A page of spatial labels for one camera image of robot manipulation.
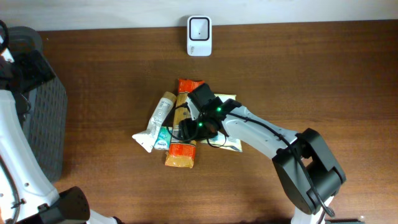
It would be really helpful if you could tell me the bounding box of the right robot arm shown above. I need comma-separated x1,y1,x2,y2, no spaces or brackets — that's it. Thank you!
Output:
176,83,346,223

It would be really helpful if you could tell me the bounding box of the grey plastic mesh basket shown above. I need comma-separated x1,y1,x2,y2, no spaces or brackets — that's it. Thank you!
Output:
9,26,68,183

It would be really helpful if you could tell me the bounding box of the teal tissue pack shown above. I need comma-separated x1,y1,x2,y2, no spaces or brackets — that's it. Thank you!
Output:
154,126,172,151

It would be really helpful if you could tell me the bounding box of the white barcode scanner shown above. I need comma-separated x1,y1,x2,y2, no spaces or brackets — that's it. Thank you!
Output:
187,16,212,57

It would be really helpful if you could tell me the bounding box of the white cream tube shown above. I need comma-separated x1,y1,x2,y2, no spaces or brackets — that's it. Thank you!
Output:
132,91,177,152

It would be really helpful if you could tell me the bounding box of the orange spaghetti packet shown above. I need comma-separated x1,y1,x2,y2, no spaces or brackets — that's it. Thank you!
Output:
165,79,204,168

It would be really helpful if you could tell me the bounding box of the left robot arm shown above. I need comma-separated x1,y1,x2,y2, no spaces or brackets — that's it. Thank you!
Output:
1,23,119,223

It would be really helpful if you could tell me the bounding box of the cream snack bag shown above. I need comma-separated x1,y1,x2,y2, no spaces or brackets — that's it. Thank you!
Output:
198,93,243,153

